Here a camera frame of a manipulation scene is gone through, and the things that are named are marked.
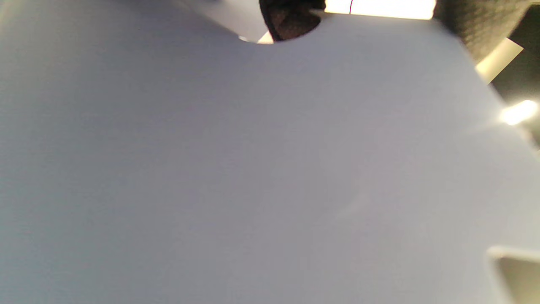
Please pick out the person's left hand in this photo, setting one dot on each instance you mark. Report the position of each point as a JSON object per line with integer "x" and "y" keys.
{"x": 291, "y": 21}

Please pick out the bright ceiling light panel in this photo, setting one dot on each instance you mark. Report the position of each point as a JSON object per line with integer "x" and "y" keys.
{"x": 388, "y": 9}

